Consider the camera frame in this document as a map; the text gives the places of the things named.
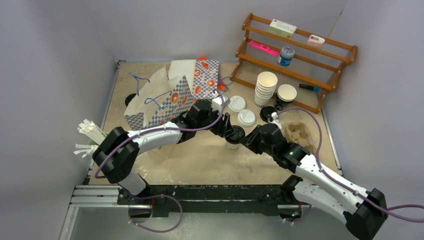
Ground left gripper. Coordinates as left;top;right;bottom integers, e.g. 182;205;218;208
195;106;235;138

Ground checkered paper bag blue handles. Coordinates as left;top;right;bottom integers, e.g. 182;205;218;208
124;67;195;131

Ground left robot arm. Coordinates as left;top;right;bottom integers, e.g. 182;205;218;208
92;100;235;205

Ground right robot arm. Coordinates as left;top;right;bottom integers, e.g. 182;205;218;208
239;123;388;240

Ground white cup lid near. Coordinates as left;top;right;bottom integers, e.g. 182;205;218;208
237;109;256;128

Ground white cup lid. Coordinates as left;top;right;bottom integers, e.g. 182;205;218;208
228;95;247;113
237;109;256;128

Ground white cup lid far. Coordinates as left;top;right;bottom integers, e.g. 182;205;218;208
228;95;247;113

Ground black lids by cups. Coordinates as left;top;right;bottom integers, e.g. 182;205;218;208
259;106;277;123

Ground stack of pulp carriers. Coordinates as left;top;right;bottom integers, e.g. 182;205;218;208
284;121;317;155

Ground stack of flat paper bags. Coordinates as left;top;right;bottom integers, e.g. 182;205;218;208
168;58;228;99

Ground dark paper cup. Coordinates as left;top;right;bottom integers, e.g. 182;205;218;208
274;84;297;111

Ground stack of white paper cups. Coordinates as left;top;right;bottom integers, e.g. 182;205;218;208
254;71;278;108

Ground black blue marker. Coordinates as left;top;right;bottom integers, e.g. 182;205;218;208
299;83;321;92

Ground pink highlighter pen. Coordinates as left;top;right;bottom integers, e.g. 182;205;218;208
249;40;280;57

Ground wooden shelf rack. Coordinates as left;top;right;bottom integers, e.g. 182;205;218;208
230;13;358;114

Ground blue white jar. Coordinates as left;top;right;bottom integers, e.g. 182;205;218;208
277;46;295;66

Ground stack of black lids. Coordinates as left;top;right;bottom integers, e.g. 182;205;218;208
124;93;137;107

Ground white green box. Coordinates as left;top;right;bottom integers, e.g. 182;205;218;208
268;19;297;39

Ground white pink small device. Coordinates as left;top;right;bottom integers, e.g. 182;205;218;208
307;34;326;48

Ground wrapped white straws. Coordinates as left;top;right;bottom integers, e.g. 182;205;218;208
73;119;104;158

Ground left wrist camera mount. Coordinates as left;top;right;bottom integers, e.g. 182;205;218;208
211;95;231;113

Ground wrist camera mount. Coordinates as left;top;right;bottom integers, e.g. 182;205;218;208
211;95;231;113
268;112;282;130

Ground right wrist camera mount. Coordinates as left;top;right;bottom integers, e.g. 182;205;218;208
268;112;282;130

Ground black aluminium base frame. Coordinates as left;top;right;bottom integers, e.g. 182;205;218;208
69;183;316;221

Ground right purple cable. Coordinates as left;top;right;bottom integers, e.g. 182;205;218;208
276;106;424;226

